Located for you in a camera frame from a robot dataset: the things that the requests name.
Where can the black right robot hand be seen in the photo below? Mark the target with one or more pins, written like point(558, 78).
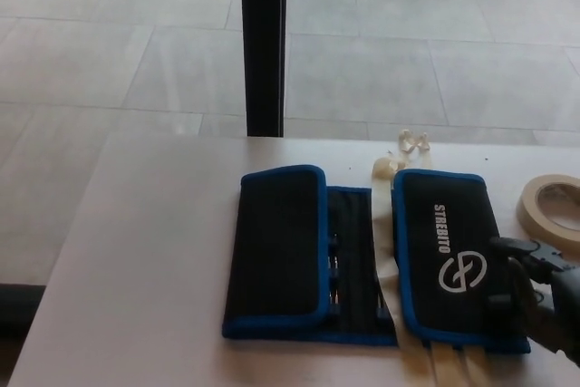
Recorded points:
point(548, 305)

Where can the black blue-trimmed fabric toolkit roll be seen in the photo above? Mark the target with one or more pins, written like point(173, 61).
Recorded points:
point(276, 246)

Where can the dark object beside desk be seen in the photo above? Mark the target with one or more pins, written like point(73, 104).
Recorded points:
point(18, 310)

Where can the black vertical window frame post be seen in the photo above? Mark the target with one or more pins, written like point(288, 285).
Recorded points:
point(263, 42)

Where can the steel screwdriver bit blue holder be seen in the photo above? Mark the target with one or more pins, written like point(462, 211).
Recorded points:
point(333, 265)
point(335, 301)

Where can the beige masking tape roll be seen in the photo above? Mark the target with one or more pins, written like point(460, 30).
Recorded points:
point(528, 212)

